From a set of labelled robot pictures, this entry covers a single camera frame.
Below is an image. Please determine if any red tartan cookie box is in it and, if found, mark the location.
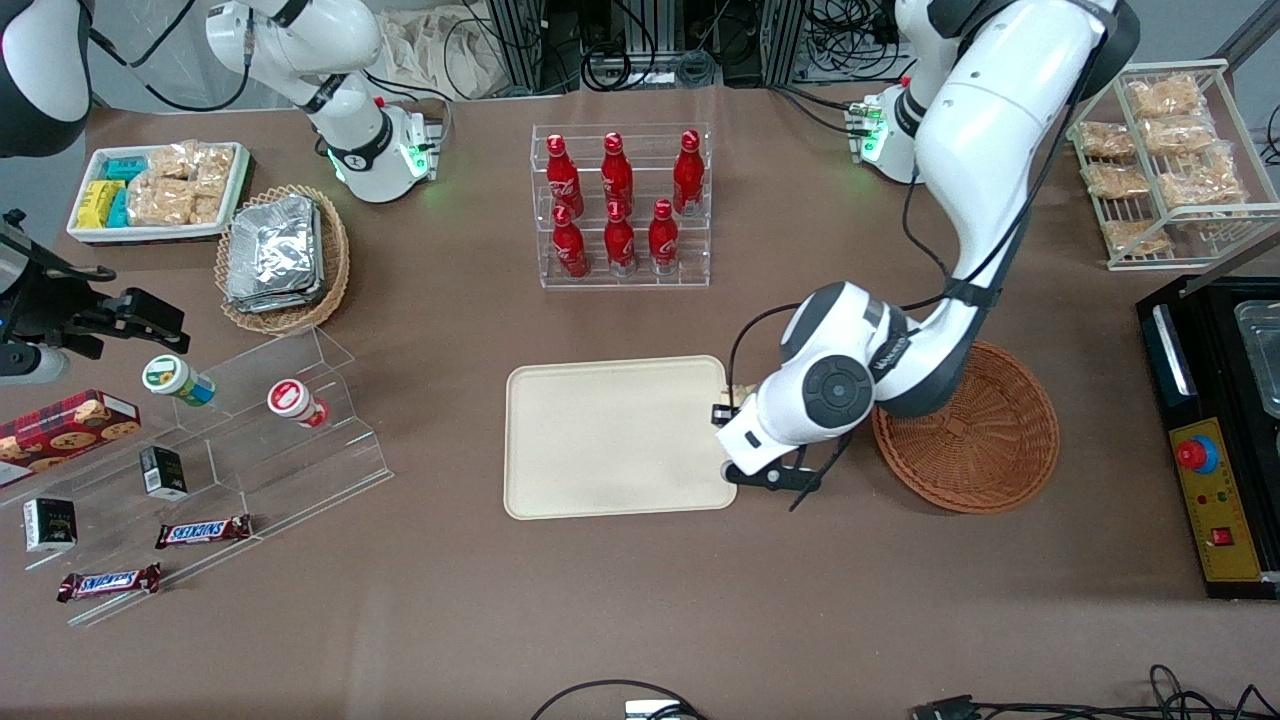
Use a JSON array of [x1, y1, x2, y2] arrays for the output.
[[0, 389, 142, 489]]

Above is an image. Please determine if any black cable with connector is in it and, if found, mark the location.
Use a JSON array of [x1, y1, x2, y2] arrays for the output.
[[909, 664, 1280, 720]]

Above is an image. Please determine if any aluminium frame post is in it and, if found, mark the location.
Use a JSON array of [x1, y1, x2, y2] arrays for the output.
[[487, 0, 547, 97], [764, 0, 812, 87]]

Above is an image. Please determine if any beige plastic tray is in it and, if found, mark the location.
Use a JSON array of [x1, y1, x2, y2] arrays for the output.
[[504, 355, 739, 522]]

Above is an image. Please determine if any green lid yogurt cup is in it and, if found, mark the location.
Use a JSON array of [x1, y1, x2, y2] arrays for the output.
[[141, 354, 217, 409]]

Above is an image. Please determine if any silver metal bar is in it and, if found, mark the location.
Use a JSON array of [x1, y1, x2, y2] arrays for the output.
[[1149, 302, 1194, 399]]

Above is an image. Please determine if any small black carton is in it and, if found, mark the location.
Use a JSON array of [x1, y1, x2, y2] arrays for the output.
[[138, 445, 190, 502], [22, 496, 79, 554]]

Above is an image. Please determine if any white wire rack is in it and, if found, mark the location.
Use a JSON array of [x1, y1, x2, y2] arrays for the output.
[[1066, 58, 1280, 272]]

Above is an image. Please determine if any clear plastic container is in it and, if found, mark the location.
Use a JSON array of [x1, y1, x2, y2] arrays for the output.
[[1233, 298, 1280, 420]]

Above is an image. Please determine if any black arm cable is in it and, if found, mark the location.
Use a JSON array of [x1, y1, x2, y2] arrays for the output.
[[728, 170, 1013, 413], [88, 0, 253, 113]]

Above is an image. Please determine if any oval tan wicker basket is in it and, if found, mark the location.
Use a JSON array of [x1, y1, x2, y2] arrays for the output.
[[214, 183, 352, 336]]

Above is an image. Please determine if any clear acrylic bottle rack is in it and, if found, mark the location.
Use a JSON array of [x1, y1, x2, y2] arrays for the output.
[[530, 122, 713, 291]]

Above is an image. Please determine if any white crumpled cloth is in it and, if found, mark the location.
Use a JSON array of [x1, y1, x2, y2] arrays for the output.
[[377, 8, 503, 102]]

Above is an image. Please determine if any silver foil pouch stack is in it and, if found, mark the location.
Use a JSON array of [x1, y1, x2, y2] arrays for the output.
[[224, 194, 327, 314]]

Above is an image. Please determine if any clear bag fried snack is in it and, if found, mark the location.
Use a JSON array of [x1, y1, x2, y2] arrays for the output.
[[1157, 144, 1248, 208], [1127, 74, 1207, 120], [1074, 121, 1137, 160], [1139, 114, 1220, 157], [1099, 219, 1172, 257], [1081, 162, 1152, 200]]

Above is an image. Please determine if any red emergency stop button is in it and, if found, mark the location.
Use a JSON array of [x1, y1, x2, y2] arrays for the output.
[[1176, 434, 1222, 477]]

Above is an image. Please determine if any round brown wicker basket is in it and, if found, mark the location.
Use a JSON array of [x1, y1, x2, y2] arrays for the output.
[[870, 340, 1061, 516]]

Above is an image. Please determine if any red lid yogurt cup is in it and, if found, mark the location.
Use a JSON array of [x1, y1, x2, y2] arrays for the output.
[[266, 377, 330, 430]]

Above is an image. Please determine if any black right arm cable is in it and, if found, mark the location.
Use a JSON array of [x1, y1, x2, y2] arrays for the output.
[[88, 0, 253, 113]]

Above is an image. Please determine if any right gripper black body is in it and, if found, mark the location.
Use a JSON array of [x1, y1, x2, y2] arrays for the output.
[[0, 212, 103, 348]]

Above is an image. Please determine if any black cable bundle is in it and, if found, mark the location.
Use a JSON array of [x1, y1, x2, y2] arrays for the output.
[[545, 0, 769, 93]]

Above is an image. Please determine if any red cola bottle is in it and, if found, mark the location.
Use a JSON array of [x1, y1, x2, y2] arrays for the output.
[[601, 131, 635, 212], [672, 129, 706, 217], [648, 198, 682, 275], [552, 205, 590, 279], [545, 133, 585, 217], [604, 200, 638, 277]]

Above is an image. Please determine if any Snickers chocolate bar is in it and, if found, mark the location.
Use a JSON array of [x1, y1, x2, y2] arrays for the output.
[[154, 513, 254, 551], [56, 562, 163, 604]]

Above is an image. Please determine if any black looped cable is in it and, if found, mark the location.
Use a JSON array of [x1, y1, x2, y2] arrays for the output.
[[529, 679, 707, 720]]

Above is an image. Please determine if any white rectangular snack tray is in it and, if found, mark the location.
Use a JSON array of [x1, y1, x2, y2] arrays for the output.
[[66, 141, 252, 247]]

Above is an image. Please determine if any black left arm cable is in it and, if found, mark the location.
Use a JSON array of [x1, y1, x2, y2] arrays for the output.
[[728, 170, 1013, 413]]

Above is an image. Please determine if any black box yellow control panel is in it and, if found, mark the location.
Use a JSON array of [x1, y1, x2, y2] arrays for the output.
[[1135, 274, 1280, 602]]

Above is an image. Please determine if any clear acrylic stepped shelf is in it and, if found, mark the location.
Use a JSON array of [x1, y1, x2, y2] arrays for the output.
[[0, 325, 395, 630]]

